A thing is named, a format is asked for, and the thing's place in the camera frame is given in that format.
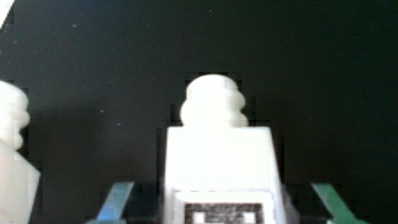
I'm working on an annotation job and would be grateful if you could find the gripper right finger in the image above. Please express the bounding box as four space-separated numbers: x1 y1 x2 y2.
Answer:
311 183 362 224

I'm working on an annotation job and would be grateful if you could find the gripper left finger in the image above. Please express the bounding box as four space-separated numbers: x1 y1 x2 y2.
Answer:
87 182 135 224

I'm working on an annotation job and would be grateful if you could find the white square tabletop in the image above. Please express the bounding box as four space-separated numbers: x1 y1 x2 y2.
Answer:
0 0 14 28

